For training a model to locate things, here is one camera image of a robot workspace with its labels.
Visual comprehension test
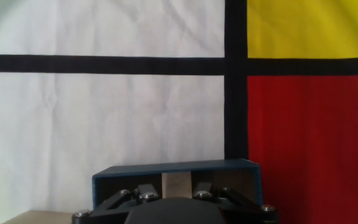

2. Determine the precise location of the small wooden cube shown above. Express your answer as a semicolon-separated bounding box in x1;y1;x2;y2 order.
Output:
161;171;193;199

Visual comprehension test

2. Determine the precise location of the large wooden cube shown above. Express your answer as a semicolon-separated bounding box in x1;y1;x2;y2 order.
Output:
1;210;74;224

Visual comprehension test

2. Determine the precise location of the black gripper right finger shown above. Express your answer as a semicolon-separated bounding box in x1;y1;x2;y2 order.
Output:
192;182;279;224

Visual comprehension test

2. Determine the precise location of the dark blue gift box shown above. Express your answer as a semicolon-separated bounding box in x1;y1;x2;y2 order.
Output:
91;158;264;210

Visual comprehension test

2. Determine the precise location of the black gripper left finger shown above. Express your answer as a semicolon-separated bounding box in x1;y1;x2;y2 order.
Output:
71;183;160;224

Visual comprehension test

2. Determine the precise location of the colour-block patterned cloth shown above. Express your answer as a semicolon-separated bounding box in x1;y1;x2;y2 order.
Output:
0;0;358;224

